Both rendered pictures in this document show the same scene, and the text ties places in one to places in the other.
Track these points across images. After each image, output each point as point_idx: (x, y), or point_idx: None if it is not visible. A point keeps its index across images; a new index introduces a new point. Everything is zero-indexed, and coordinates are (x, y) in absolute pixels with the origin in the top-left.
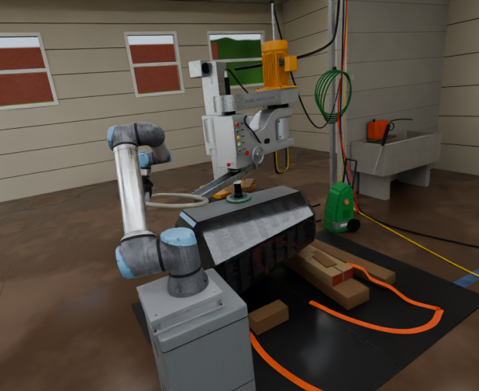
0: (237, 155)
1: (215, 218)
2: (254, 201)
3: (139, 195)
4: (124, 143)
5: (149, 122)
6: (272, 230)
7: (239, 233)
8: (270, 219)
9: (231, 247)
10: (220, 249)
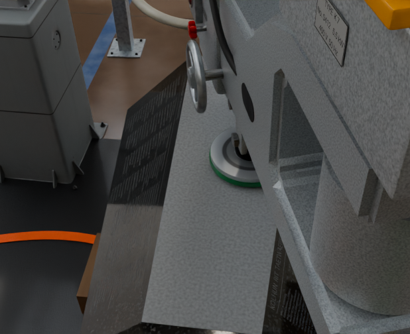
0: (190, 5)
1: (184, 83)
2: (195, 175)
3: None
4: None
5: None
6: (112, 211)
7: (143, 136)
8: (129, 207)
9: (133, 127)
10: (140, 109)
